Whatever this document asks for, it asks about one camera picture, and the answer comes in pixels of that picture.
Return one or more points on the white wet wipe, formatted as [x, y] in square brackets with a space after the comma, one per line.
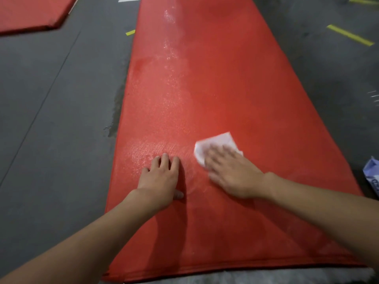
[219, 140]

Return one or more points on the person's left hand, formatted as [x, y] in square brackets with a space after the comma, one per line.
[160, 183]

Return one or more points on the red mat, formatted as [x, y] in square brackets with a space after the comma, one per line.
[222, 85]
[26, 11]

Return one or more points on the person's right hand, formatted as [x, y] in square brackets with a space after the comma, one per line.
[237, 174]

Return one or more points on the person's right forearm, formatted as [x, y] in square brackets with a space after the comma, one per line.
[325, 210]

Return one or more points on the person's left forearm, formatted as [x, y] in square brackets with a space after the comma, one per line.
[74, 245]

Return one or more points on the white fluffy padding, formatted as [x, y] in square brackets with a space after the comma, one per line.
[266, 276]

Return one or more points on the pale blue wipes pack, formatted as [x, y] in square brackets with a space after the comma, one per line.
[373, 174]

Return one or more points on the yellow tape strip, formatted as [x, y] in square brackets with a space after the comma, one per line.
[350, 35]
[130, 32]
[363, 1]

